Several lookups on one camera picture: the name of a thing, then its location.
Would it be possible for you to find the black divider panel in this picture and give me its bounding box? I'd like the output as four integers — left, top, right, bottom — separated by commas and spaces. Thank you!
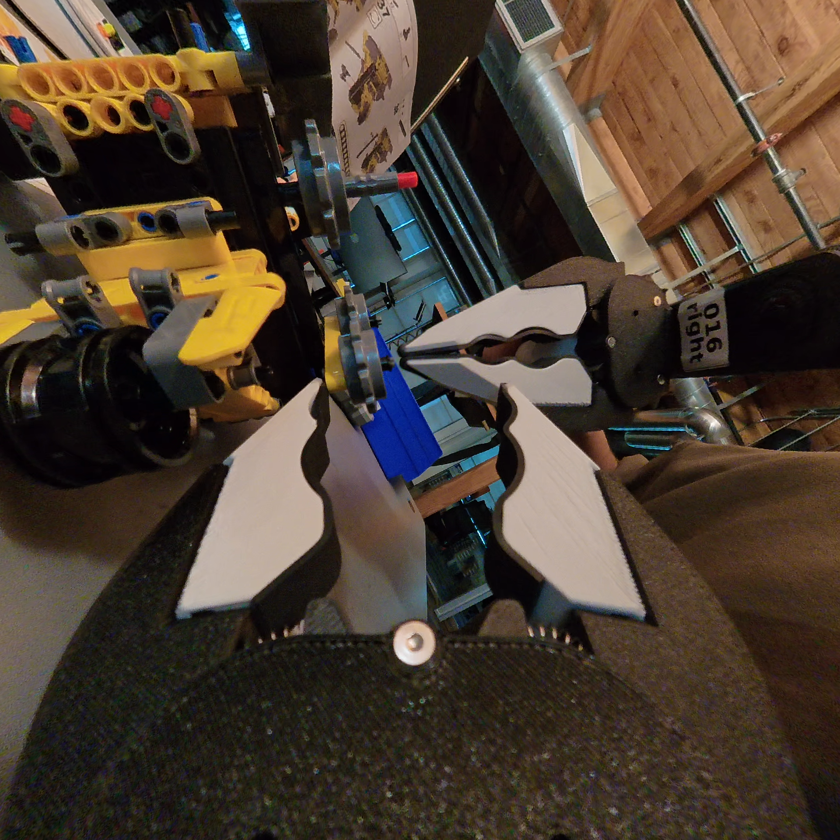
407, 0, 500, 126

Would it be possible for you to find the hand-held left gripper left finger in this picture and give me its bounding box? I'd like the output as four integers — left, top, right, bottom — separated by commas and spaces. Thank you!
174, 379, 343, 632

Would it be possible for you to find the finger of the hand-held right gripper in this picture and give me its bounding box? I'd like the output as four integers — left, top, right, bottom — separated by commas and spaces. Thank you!
400, 354, 597, 406
400, 282, 589, 352

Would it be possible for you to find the dark monitor green sticker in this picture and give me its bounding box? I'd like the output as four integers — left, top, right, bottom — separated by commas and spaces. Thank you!
341, 210, 406, 284

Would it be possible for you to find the silver ventilation duct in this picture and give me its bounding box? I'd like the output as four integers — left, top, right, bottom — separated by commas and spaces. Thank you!
482, 0, 657, 257

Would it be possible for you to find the open instruction booklet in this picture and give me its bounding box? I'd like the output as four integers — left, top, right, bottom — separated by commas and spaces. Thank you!
328, 0, 421, 178

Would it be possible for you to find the grey toy wheel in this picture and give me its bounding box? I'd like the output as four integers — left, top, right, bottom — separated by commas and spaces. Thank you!
338, 327, 399, 422

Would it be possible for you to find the yellow toy vehicle model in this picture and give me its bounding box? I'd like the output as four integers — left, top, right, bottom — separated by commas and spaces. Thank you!
0, 0, 421, 490

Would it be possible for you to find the blue plastic bin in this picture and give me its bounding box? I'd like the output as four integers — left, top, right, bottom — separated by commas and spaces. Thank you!
357, 328, 444, 483

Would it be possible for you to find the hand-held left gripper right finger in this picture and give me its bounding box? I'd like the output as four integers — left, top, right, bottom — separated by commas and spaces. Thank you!
484, 384, 649, 636

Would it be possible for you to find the long wooden beam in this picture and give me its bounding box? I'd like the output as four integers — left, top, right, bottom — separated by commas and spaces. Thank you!
413, 459, 500, 519

